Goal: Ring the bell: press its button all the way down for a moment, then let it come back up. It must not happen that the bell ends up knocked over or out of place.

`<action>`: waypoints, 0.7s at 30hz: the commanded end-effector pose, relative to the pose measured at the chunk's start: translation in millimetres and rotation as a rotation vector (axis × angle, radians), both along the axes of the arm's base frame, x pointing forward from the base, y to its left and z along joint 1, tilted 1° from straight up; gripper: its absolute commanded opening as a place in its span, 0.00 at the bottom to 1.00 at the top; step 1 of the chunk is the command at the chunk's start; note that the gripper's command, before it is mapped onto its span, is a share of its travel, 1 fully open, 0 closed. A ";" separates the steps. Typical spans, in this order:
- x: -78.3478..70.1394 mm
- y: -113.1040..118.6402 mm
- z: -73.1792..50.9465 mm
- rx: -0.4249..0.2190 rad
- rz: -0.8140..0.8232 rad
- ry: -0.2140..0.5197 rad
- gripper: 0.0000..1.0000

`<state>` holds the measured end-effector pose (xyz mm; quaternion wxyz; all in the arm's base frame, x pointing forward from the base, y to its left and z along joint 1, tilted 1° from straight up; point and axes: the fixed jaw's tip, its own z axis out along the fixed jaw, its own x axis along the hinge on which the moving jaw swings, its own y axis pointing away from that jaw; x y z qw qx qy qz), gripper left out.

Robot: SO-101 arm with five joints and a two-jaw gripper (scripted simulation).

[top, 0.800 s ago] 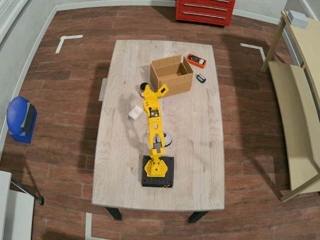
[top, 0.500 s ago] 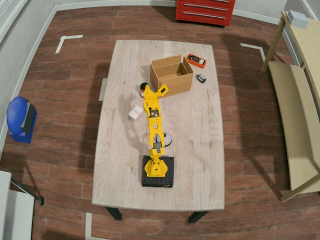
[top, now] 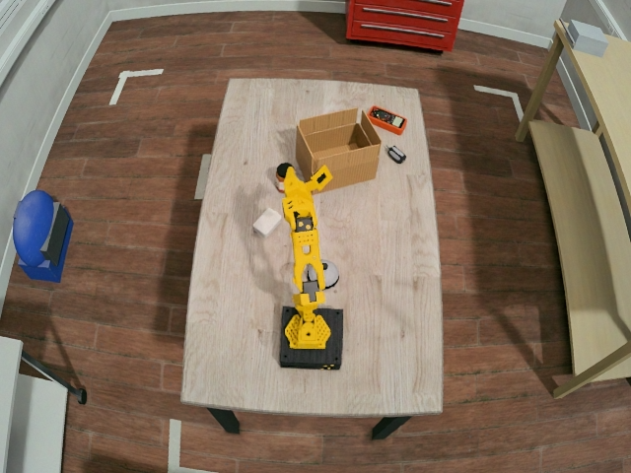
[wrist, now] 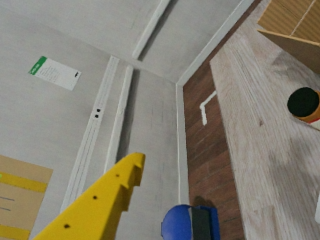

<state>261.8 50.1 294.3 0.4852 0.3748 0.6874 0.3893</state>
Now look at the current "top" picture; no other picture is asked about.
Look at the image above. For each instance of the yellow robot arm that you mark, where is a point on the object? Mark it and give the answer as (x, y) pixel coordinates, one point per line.
(301, 215)

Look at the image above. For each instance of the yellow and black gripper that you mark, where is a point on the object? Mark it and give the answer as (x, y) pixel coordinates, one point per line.
(294, 187)

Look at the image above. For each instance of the paprika spice jar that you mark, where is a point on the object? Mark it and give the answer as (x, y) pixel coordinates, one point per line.
(280, 175)

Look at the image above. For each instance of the white lidded storage box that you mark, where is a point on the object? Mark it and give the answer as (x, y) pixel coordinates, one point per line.
(267, 223)

